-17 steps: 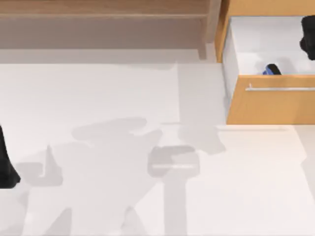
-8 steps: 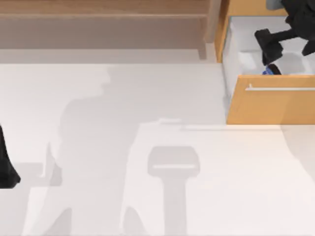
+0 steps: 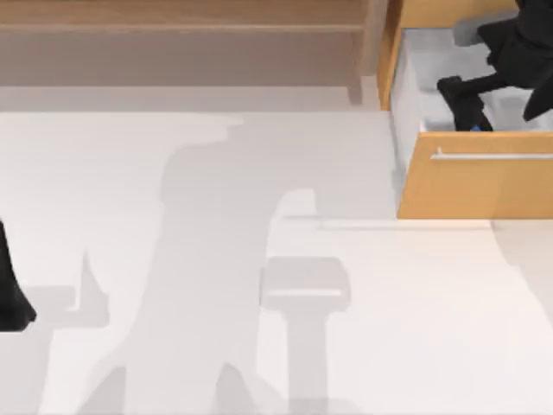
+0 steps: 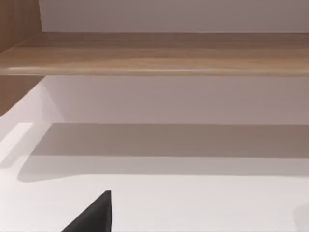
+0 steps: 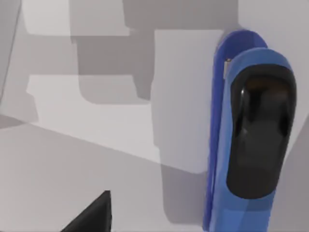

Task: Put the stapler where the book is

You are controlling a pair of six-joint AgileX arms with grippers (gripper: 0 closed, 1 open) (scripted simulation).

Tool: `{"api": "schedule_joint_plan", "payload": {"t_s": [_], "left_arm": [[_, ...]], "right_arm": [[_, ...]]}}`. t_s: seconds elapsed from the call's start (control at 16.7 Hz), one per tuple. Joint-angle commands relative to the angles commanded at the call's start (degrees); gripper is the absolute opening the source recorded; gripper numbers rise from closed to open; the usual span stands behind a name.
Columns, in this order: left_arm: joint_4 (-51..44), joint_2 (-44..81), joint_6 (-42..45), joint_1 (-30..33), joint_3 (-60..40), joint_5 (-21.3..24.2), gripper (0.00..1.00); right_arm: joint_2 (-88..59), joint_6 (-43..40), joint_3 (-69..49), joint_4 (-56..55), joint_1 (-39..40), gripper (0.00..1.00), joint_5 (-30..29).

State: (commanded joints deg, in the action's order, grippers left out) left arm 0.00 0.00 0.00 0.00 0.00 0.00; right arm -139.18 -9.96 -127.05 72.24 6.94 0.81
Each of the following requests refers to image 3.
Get pale wooden drawer front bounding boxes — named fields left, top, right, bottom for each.
left=396, top=131, right=553, bottom=220

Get wooden cupboard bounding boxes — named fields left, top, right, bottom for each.
left=376, top=0, right=524, bottom=112

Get wooden open shelves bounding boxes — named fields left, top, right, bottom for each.
left=0, top=0, right=389, bottom=105

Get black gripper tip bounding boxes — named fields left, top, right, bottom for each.
left=0, top=220, right=38, bottom=334

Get long metal drawer handle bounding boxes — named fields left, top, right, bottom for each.
left=429, top=146, right=553, bottom=162

